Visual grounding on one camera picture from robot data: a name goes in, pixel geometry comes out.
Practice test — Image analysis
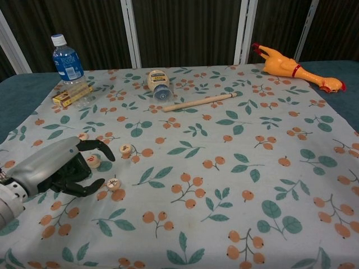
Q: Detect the clear water bottle blue label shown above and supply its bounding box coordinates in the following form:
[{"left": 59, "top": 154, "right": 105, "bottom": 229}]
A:
[{"left": 50, "top": 34, "right": 96, "bottom": 109}]

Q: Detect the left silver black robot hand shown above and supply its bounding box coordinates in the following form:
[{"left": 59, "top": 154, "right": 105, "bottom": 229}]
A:
[{"left": 5, "top": 136, "right": 116, "bottom": 198}]

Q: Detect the yellow rubber chicken toy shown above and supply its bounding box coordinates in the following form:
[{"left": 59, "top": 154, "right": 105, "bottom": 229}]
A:
[{"left": 251, "top": 43, "right": 347, "bottom": 94}]

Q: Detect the floral fruit print tablecloth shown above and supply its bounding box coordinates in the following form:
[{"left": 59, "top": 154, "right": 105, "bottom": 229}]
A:
[{"left": 0, "top": 64, "right": 359, "bottom": 269}]

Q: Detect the cream mayonnaise squeeze bottle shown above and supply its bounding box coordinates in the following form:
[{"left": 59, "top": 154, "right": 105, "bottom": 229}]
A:
[{"left": 147, "top": 69, "right": 172, "bottom": 101}]

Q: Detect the teal table cover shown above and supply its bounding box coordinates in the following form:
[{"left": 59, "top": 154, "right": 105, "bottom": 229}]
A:
[{"left": 0, "top": 60, "right": 359, "bottom": 145}]

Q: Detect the white partition frame post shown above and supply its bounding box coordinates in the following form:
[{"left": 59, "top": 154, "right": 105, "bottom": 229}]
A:
[
  {"left": 120, "top": 0, "right": 142, "bottom": 69},
  {"left": 0, "top": 8, "right": 32, "bottom": 75},
  {"left": 297, "top": 0, "right": 320, "bottom": 63},
  {"left": 233, "top": 0, "right": 258, "bottom": 65}
]

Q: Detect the wooden rolling stick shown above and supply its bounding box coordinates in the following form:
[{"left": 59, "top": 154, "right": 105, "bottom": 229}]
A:
[{"left": 162, "top": 93, "right": 235, "bottom": 113}]

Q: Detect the small yellow cardboard box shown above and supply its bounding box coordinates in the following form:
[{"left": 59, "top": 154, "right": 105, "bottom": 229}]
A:
[{"left": 51, "top": 84, "right": 94, "bottom": 108}]

